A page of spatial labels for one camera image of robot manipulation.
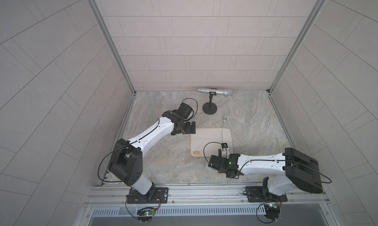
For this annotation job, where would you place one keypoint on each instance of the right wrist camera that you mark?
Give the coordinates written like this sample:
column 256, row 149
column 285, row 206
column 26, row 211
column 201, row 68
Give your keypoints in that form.
column 224, row 149

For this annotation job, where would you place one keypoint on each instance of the left green circuit board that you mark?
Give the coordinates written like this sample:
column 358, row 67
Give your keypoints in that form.
column 146, row 214

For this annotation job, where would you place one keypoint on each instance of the black microphone stand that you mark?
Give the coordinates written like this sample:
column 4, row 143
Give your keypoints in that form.
column 210, row 108

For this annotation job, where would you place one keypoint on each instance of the aluminium rail frame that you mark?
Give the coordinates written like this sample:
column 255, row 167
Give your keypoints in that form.
column 194, row 194

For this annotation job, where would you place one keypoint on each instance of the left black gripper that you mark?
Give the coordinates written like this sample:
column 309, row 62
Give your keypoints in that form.
column 189, row 128

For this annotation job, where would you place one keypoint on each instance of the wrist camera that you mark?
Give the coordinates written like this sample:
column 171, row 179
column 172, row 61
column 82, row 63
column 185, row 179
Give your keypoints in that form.
column 224, row 149
column 184, row 111

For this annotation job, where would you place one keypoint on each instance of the white cutting board tan rim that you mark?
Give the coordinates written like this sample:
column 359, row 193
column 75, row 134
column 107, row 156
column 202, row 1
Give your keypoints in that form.
column 206, row 142

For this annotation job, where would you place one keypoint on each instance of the silver microphone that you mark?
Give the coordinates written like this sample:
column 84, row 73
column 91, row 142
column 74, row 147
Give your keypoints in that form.
column 226, row 93

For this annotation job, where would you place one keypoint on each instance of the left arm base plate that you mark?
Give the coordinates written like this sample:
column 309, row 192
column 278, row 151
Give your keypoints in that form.
column 154, row 195

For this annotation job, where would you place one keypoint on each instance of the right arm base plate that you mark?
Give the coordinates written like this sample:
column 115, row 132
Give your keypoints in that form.
column 261, row 194

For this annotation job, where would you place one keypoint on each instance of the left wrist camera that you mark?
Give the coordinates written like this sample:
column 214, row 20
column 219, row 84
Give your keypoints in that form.
column 184, row 111

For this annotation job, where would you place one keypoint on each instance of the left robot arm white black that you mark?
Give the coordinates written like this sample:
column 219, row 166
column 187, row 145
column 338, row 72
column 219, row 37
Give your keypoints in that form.
column 126, row 161

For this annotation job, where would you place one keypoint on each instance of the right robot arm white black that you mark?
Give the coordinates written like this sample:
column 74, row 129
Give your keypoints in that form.
column 292, row 169

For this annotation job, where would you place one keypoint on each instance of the white speckled cleaver knife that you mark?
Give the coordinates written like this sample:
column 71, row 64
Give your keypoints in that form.
column 227, row 138

